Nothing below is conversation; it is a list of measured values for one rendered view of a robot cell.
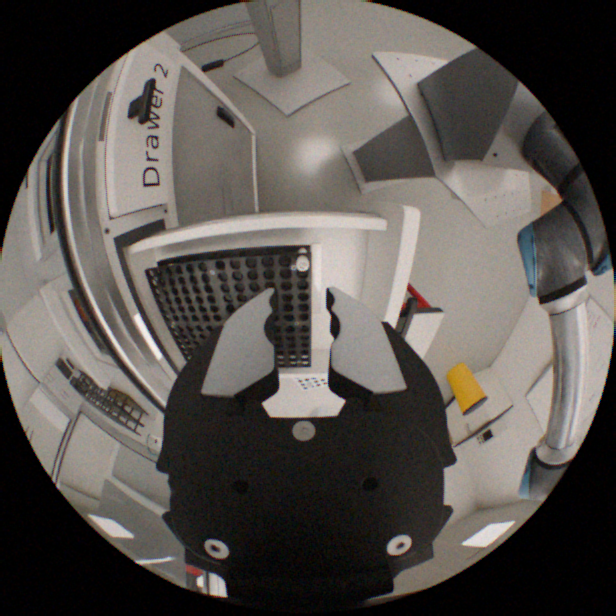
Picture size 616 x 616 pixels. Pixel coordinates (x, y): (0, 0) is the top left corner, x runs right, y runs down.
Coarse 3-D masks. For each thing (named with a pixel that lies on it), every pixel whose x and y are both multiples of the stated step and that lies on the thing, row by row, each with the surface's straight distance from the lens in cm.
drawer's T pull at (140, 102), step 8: (152, 80) 32; (144, 88) 31; (152, 88) 31; (144, 96) 30; (152, 96) 30; (136, 104) 31; (144, 104) 29; (128, 112) 31; (136, 112) 30; (144, 112) 28; (144, 120) 28
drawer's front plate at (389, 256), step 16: (368, 208) 27; (384, 208) 22; (400, 208) 19; (416, 208) 19; (400, 224) 18; (416, 224) 19; (368, 240) 27; (384, 240) 22; (400, 240) 18; (416, 240) 19; (368, 256) 27; (384, 256) 22; (400, 256) 19; (368, 272) 27; (384, 272) 22; (400, 272) 19; (368, 288) 27; (384, 288) 22; (400, 288) 20; (368, 304) 27; (384, 304) 22; (400, 304) 21; (384, 320) 22
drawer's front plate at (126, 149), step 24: (144, 48) 40; (144, 72) 38; (168, 72) 43; (120, 96) 32; (168, 96) 40; (120, 120) 30; (120, 144) 29; (144, 144) 32; (120, 168) 28; (144, 168) 31; (120, 192) 27; (144, 192) 30
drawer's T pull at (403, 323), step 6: (408, 300) 25; (414, 300) 25; (408, 306) 25; (414, 306) 25; (402, 312) 26; (408, 312) 25; (414, 312) 25; (402, 318) 25; (408, 318) 26; (396, 324) 25; (402, 324) 26; (408, 324) 26; (396, 330) 26; (402, 330) 27; (402, 336) 27
